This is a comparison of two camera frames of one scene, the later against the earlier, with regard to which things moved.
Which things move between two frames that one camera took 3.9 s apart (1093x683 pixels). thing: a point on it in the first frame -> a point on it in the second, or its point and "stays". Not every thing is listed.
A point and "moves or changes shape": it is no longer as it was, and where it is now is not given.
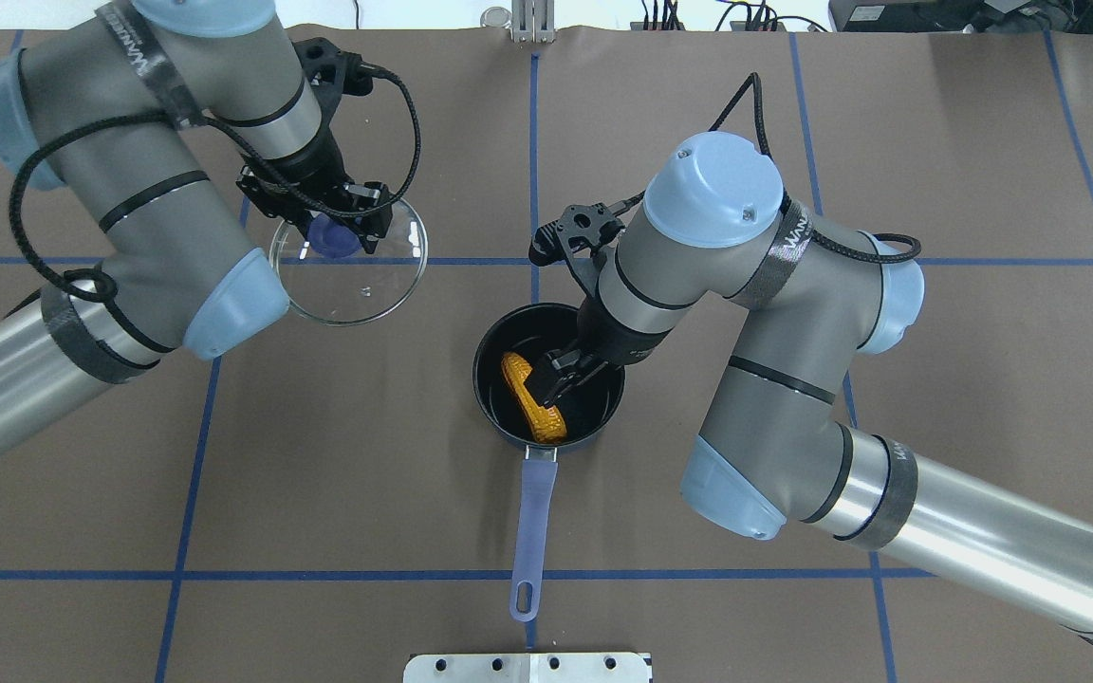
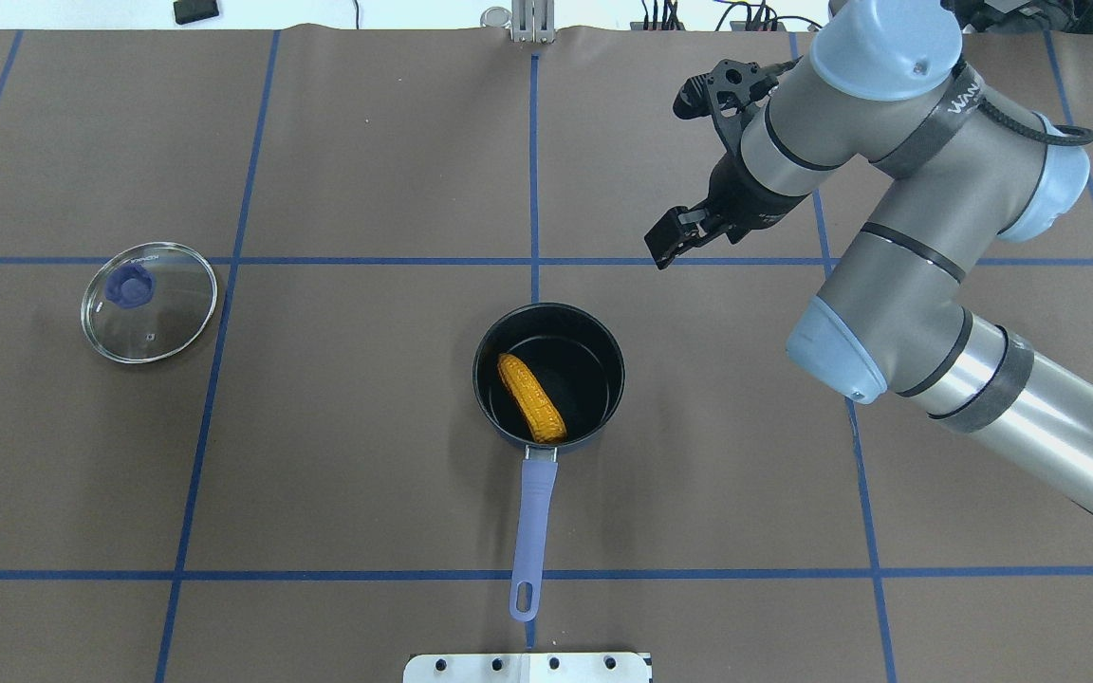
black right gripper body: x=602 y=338 -> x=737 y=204
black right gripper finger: x=582 y=379 -> x=709 y=229
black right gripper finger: x=559 y=390 -> x=671 y=234
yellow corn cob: x=547 y=422 stays
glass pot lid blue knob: x=323 y=270 moves or changes shape
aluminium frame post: x=533 y=21 stays
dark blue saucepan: x=529 y=333 stays
